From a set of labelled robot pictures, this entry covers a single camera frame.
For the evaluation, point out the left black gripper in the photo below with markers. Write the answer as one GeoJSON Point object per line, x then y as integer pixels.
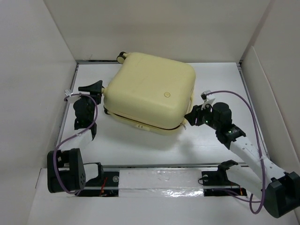
{"type": "Point", "coordinates": [93, 89]}

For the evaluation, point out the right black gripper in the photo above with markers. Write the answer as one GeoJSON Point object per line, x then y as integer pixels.
{"type": "Point", "coordinates": [196, 113]}

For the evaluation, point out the yellow hard-shell suitcase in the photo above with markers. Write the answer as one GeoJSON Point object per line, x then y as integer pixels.
{"type": "Point", "coordinates": [150, 93]}

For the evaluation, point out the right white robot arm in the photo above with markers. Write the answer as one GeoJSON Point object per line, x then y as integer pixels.
{"type": "Point", "coordinates": [279, 190]}

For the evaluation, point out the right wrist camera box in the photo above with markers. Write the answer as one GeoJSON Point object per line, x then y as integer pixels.
{"type": "Point", "coordinates": [208, 99]}

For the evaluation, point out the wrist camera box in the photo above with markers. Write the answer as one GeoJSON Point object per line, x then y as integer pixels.
{"type": "Point", "coordinates": [208, 99]}
{"type": "Point", "coordinates": [68, 96]}

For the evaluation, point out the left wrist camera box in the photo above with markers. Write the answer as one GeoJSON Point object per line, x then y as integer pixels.
{"type": "Point", "coordinates": [68, 96]}

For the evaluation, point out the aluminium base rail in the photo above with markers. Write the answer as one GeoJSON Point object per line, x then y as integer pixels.
{"type": "Point", "coordinates": [150, 177]}

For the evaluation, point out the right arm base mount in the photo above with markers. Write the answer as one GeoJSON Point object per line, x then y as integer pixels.
{"type": "Point", "coordinates": [217, 184]}

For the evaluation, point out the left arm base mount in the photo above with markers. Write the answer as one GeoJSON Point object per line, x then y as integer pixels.
{"type": "Point", "coordinates": [103, 182]}

